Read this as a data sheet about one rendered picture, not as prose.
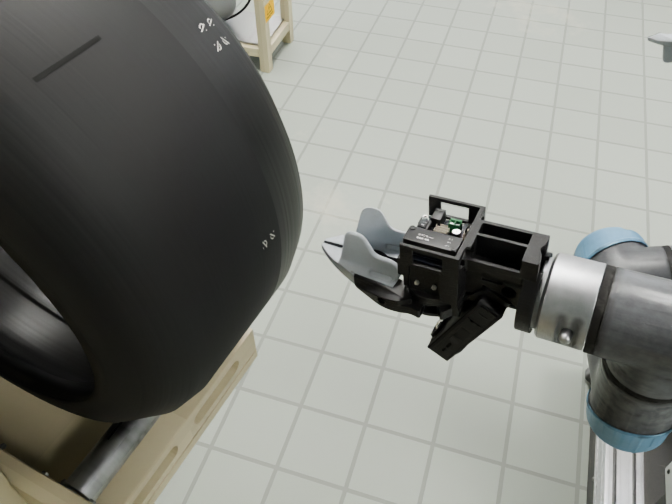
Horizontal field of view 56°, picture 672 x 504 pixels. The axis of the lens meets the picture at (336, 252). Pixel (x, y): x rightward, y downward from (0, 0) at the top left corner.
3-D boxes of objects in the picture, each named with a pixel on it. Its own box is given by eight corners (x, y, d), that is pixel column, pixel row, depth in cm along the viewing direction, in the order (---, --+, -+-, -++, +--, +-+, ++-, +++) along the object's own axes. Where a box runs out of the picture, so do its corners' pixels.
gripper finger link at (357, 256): (318, 207, 59) (408, 231, 56) (325, 252, 64) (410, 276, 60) (302, 228, 58) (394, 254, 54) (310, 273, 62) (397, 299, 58)
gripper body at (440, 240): (423, 190, 57) (560, 220, 52) (424, 257, 63) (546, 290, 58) (390, 244, 52) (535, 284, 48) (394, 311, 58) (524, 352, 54)
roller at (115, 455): (76, 500, 76) (51, 486, 78) (92, 517, 79) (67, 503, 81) (235, 298, 97) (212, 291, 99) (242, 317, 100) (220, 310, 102)
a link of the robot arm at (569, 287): (595, 304, 57) (575, 374, 52) (543, 290, 58) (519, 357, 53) (611, 245, 51) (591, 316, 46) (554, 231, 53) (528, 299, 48)
